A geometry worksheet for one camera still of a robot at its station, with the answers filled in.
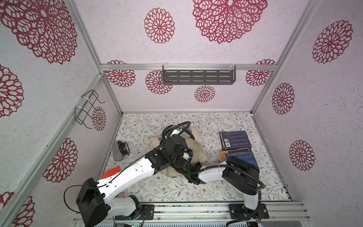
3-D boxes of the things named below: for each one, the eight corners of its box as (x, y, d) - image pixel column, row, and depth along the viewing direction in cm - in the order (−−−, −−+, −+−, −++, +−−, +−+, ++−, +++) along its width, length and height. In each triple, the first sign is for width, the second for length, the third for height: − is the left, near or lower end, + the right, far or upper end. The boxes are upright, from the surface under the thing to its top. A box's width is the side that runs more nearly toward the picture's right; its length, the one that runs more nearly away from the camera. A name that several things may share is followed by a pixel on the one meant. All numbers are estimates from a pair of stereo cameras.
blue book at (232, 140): (222, 151, 99) (224, 147, 95) (218, 135, 108) (220, 130, 104) (250, 151, 99) (253, 147, 95) (244, 135, 108) (247, 130, 104)
